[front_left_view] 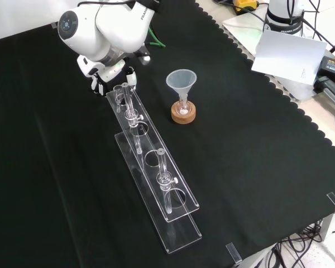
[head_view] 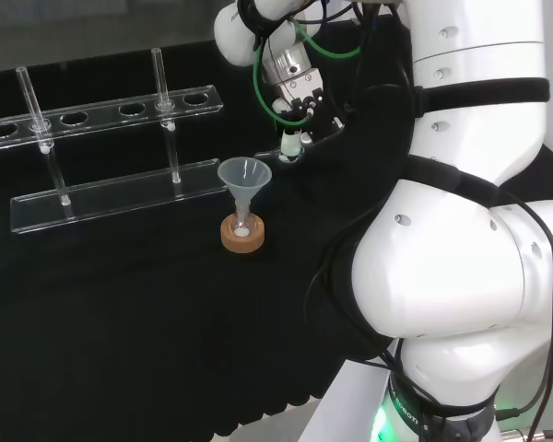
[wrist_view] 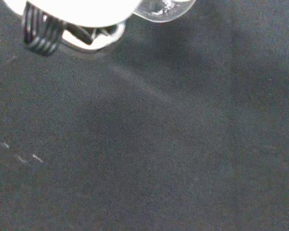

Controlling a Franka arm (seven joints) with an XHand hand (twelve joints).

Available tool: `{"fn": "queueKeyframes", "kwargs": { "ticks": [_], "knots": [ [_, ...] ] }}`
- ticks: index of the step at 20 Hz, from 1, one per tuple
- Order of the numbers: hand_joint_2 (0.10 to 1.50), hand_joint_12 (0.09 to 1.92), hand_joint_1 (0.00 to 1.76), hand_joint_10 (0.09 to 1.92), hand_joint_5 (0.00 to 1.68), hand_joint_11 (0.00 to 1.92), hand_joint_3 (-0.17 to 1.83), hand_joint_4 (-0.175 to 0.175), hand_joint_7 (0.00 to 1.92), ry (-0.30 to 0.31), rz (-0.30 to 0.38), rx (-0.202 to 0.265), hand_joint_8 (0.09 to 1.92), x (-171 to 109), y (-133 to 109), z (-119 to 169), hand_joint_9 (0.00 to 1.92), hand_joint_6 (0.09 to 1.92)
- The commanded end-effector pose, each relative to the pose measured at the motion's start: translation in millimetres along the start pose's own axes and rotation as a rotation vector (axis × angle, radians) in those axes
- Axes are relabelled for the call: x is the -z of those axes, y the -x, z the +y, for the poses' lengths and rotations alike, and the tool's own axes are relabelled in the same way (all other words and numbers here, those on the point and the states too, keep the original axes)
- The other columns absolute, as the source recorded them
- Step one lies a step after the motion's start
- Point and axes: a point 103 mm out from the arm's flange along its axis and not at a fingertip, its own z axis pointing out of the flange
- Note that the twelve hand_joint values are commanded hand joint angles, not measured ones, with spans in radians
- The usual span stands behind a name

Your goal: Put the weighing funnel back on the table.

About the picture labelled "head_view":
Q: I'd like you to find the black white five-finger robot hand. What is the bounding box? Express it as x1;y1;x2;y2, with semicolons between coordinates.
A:
271;68;347;163

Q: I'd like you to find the translucent plastic funnel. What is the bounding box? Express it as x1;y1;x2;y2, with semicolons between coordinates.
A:
217;157;274;227

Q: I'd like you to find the clear acrylic funnel stand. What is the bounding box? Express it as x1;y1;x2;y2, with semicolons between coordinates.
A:
0;46;226;237

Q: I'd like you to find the small round-bottom glass flask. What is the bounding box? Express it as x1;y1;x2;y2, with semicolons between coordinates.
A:
232;206;255;239

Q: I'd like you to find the black bench cloth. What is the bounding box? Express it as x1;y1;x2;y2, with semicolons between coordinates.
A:
0;39;553;436

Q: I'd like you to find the green cable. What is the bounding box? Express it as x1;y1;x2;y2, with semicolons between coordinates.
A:
252;18;364;126

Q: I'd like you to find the round cork ring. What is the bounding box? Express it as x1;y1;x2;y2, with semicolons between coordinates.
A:
219;214;266;255

